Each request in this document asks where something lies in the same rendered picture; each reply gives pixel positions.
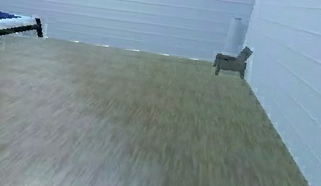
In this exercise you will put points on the black framed bed blue cover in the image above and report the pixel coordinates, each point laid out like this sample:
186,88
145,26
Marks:
7,23

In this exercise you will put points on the dark grey armchair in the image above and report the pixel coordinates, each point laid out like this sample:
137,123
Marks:
230,62

